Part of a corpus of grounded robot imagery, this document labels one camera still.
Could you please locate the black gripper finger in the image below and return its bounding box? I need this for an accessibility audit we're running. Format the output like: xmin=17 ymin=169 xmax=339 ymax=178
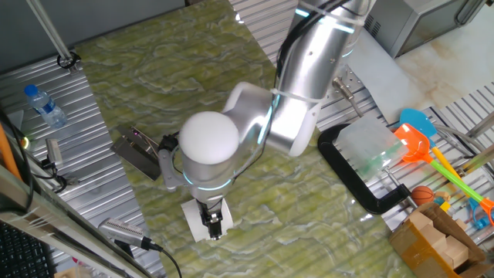
xmin=211 ymin=214 xmax=224 ymax=241
xmin=200 ymin=215 xmax=213 ymax=237

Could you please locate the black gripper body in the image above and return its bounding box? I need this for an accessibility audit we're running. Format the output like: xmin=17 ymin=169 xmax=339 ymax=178
xmin=196 ymin=198 xmax=225 ymax=221

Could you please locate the white toilet paper roll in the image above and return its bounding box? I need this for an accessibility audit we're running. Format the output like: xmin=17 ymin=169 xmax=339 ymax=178
xmin=181 ymin=196 xmax=235 ymax=243

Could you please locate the green marble pattern mat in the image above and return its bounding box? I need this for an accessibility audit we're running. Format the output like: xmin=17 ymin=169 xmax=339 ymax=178
xmin=75 ymin=0 xmax=420 ymax=278

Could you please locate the black C-clamp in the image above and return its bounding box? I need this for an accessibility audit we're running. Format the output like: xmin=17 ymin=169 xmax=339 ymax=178
xmin=316 ymin=123 xmax=418 ymax=215

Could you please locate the translucent plastic box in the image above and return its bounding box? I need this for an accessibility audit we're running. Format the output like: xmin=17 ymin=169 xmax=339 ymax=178
xmin=335 ymin=115 xmax=410 ymax=182

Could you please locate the black keyboard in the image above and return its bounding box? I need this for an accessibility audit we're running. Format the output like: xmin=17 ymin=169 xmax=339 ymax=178
xmin=0 ymin=222 xmax=55 ymax=278

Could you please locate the brown cardboard box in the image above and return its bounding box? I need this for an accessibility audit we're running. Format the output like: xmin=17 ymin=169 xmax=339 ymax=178
xmin=388 ymin=202 xmax=494 ymax=278

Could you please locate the clear water bottle blue cap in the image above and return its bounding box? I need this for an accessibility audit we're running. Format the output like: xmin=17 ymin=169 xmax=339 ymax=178
xmin=23 ymin=83 xmax=69 ymax=130

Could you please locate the plain wooden block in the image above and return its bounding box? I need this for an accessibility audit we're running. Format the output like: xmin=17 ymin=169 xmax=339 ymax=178
xmin=408 ymin=210 xmax=434 ymax=232
xmin=418 ymin=223 xmax=448 ymax=252
xmin=443 ymin=235 xmax=470 ymax=270

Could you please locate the small toy basketball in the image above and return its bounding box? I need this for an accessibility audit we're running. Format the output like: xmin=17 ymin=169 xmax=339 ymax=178
xmin=411 ymin=185 xmax=436 ymax=206

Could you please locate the orange rod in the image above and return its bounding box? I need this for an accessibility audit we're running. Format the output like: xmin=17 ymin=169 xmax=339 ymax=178
xmin=0 ymin=123 xmax=22 ymax=181

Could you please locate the grey plastic sheet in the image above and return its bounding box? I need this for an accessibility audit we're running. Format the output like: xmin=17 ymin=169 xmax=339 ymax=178
xmin=345 ymin=29 xmax=425 ymax=125

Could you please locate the silver tripod pole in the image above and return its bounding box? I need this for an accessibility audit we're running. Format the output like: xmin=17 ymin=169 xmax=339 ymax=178
xmin=25 ymin=0 xmax=83 ymax=75

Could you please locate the aluminium profile bar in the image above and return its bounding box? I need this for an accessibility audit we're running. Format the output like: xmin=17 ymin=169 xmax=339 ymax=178
xmin=461 ymin=111 xmax=494 ymax=140
xmin=461 ymin=144 xmax=494 ymax=173

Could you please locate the silver microwave oven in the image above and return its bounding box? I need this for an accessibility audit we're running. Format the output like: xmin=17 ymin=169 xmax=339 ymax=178
xmin=362 ymin=0 xmax=489 ymax=59

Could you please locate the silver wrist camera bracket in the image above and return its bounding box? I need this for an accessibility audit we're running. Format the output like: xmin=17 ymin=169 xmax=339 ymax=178
xmin=157 ymin=133 xmax=184 ymax=192

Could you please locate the silver grille camera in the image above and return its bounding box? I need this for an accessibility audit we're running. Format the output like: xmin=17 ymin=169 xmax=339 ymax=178
xmin=98 ymin=217 xmax=151 ymax=258

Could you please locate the aluminium frame bar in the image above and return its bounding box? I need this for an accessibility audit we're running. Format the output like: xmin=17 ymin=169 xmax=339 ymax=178
xmin=0 ymin=165 xmax=155 ymax=278

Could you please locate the small silver camera on stand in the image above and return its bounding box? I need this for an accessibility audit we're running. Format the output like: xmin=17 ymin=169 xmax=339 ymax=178
xmin=41 ymin=137 xmax=78 ymax=186

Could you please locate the grey cable with metal connector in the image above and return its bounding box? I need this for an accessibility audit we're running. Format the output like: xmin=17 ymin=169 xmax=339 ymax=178
xmin=332 ymin=76 xmax=366 ymax=118

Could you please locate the thin black cable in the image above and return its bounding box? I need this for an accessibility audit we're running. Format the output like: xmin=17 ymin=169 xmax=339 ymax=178
xmin=0 ymin=110 xmax=36 ymax=213

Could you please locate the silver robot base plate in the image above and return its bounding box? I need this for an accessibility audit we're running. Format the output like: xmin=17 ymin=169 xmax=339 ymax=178
xmin=333 ymin=63 xmax=371 ymax=110

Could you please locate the orange toy shovel green handle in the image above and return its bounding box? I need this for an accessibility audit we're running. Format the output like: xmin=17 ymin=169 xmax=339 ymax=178
xmin=393 ymin=122 xmax=494 ymax=227

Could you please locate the blue toy shovel yellow handle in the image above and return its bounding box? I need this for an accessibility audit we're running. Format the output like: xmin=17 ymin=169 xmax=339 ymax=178
xmin=399 ymin=107 xmax=491 ymax=231

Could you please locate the grey hose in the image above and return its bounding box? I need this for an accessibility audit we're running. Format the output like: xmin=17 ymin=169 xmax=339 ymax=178
xmin=434 ymin=124 xmax=483 ymax=159

